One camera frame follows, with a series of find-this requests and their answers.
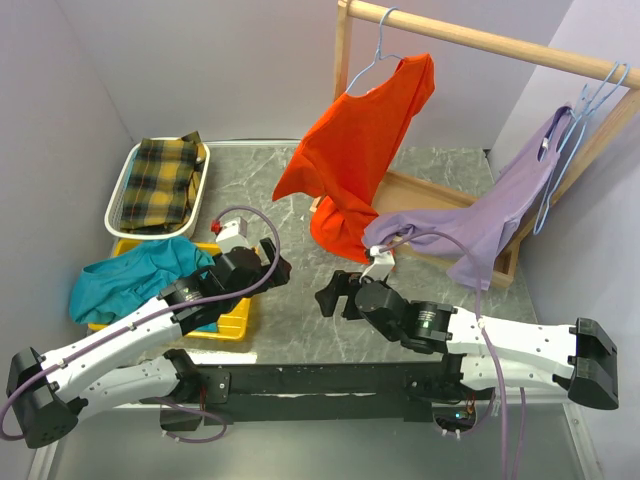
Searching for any empty blue wire hanger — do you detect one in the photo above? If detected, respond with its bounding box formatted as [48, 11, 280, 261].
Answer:
[532, 62, 631, 236]

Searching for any blue hanger with lilac shirt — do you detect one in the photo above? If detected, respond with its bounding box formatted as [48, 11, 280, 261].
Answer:
[537, 84, 604, 164]

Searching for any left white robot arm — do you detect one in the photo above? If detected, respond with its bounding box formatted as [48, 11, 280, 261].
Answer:
[1, 238, 291, 449]

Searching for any wooden clothes rack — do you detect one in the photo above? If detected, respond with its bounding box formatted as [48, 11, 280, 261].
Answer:
[308, 0, 640, 289]

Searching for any teal t shirt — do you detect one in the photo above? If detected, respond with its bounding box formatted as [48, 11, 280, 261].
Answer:
[69, 237, 214, 325]

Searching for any blue hanger with orange shirt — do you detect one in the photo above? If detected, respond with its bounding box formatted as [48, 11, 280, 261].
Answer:
[345, 6, 402, 93]

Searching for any lilac t shirt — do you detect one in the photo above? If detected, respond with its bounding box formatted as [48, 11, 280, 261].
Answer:
[362, 105, 573, 290]

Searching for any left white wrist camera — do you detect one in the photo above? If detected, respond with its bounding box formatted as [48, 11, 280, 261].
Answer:
[211, 217, 250, 253]

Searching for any orange t shirt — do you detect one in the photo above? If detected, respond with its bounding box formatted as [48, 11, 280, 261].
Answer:
[272, 53, 435, 263]

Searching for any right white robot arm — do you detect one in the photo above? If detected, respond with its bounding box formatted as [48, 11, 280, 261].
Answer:
[315, 270, 619, 410]

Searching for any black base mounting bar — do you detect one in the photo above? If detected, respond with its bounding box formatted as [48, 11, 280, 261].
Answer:
[164, 360, 490, 423]

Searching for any yellow plastic tray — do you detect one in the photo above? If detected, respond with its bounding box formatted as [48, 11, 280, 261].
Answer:
[87, 238, 259, 343]

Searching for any yellow plaid cloth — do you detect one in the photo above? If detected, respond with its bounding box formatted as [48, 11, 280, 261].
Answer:
[118, 131, 206, 234]

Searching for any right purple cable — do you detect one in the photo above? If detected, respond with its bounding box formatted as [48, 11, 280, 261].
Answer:
[369, 230, 527, 480]

